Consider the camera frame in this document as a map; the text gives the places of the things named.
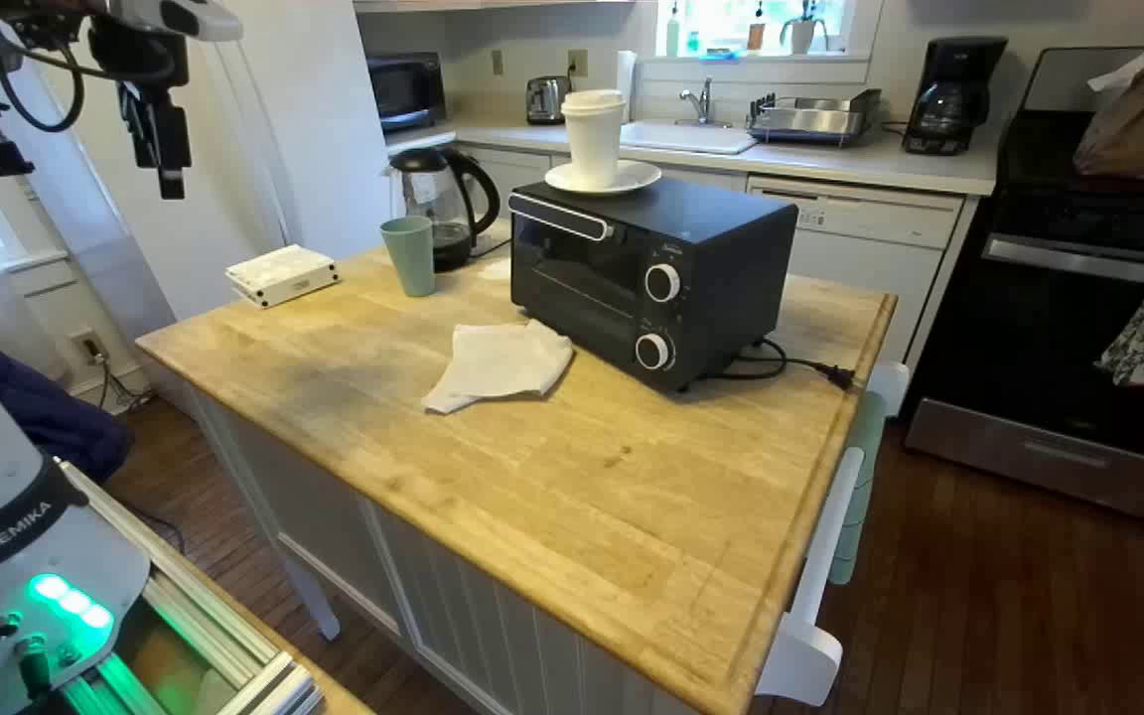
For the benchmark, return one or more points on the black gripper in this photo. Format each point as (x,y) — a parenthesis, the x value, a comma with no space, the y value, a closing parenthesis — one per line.
(145,68)

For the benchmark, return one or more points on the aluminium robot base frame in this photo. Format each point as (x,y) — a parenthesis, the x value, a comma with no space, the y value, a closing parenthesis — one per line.
(184,648)

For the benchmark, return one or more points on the brown paper bag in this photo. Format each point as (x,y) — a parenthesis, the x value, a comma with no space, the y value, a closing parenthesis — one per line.
(1115,136)

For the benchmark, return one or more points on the white plate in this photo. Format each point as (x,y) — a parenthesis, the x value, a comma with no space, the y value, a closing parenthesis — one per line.
(615,180)

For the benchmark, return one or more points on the dark blue fabric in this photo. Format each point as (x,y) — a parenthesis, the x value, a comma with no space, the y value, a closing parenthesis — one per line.
(59,422)

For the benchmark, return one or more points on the black toaster oven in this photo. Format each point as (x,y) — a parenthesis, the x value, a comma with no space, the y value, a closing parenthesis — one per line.
(667,282)

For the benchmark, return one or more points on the white paper cup with lid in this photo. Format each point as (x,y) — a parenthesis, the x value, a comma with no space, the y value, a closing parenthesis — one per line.
(592,125)

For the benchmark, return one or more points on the teal green cup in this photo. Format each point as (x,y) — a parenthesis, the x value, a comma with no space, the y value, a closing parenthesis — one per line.
(410,247)

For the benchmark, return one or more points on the light green hanging towel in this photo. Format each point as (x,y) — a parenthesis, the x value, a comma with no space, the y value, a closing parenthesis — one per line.
(864,439)

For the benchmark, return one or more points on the silver dish rack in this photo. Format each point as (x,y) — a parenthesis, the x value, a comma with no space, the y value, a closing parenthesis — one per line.
(826,120)

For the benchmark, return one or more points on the white dishwasher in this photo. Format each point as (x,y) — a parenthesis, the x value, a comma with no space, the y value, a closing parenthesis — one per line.
(876,238)

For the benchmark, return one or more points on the black microwave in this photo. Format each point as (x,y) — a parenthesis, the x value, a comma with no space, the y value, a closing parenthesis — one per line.
(405,88)

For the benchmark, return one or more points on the black stove oven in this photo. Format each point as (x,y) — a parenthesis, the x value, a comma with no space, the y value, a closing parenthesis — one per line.
(1044,278)

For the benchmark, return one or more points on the white napkin holder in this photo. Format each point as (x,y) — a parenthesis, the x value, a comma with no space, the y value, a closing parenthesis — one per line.
(282,276)

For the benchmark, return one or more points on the chrome sink faucet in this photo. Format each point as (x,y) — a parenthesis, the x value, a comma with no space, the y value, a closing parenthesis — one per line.
(701,100)

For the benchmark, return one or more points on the black glass electric kettle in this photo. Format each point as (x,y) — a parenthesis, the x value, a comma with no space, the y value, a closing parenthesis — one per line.
(455,193)

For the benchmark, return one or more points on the black coffee maker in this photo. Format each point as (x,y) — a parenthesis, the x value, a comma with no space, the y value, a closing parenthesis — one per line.
(956,94)

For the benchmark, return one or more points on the white folded cloth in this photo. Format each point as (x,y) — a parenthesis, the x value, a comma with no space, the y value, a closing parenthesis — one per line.
(496,361)

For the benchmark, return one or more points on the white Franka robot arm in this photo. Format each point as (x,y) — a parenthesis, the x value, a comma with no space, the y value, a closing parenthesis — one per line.
(69,568)

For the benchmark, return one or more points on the wooden top kitchen island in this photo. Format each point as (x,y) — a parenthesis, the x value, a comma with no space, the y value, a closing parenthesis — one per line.
(592,554)

